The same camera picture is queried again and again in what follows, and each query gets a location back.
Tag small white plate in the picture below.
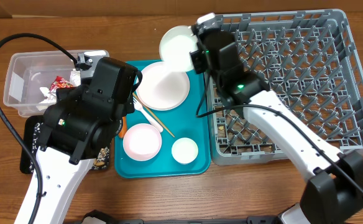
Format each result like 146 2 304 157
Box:
159 26 198 72

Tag white green tissue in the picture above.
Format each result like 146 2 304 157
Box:
69 70 81 86

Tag red snack wrapper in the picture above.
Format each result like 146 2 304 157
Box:
49 76 73 92

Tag white napkin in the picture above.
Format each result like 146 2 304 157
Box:
36 87 57 111

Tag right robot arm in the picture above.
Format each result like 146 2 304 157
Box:
190 22 363 223

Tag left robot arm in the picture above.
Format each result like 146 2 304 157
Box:
15 57 142 223

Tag grey dishwasher rack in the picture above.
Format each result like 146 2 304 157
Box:
216 9 363 154

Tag large white plate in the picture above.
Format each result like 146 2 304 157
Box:
136 62 190 111

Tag wooden chopstick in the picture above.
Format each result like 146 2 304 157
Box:
133 93 175 138

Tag teal plastic tray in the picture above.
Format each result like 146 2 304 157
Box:
114 71 211 179

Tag white plastic fork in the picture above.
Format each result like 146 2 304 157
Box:
133 97 163 133

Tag small white cup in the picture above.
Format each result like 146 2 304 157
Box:
171 138 198 165

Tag orange carrot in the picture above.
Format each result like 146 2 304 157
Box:
118 116 127 139

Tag spilled rice and peanuts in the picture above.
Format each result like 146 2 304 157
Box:
29 123 110 170

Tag clear plastic bin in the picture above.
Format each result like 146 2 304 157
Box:
3 50 93 118

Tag black plastic tray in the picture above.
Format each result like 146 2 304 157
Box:
19 114 112 175

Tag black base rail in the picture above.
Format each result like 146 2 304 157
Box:
73 210 282 224

